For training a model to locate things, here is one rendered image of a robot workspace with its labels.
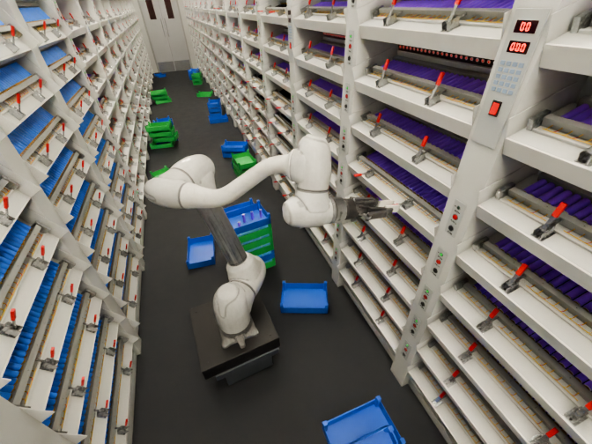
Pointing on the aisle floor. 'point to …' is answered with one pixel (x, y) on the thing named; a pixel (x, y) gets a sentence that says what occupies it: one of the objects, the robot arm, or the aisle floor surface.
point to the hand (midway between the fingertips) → (388, 206)
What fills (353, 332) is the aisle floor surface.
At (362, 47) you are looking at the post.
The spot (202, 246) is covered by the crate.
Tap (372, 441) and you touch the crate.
